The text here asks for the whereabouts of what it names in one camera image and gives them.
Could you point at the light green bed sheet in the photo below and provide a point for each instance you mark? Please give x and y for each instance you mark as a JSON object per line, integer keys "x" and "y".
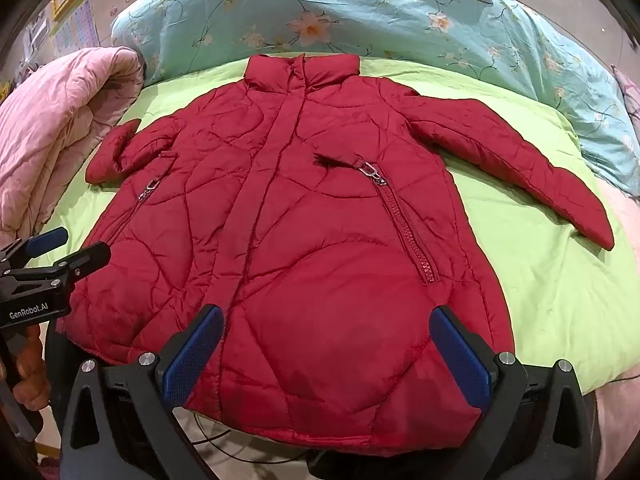
{"x": 525, "y": 260}

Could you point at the wall poster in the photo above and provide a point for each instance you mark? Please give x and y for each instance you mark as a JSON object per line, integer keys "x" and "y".
{"x": 75, "y": 27}

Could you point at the pink quilt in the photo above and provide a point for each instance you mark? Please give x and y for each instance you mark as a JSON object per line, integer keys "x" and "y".
{"x": 55, "y": 125}

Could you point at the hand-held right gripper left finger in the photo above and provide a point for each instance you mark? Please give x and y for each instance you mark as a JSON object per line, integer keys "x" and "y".
{"x": 195, "y": 355}

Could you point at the pink patterned pillow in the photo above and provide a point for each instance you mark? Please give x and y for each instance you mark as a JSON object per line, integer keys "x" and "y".
{"x": 627, "y": 92}

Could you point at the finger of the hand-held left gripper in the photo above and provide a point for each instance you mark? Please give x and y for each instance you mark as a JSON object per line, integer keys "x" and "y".
{"x": 47, "y": 241}
{"x": 85, "y": 256}

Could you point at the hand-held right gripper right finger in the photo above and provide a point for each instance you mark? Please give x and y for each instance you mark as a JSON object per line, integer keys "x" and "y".
{"x": 460, "y": 355}

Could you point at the red quilted jacket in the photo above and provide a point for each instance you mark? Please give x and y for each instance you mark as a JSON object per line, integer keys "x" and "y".
{"x": 310, "y": 220}

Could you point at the person's left hand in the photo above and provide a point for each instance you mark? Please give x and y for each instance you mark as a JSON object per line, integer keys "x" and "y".
{"x": 35, "y": 365}

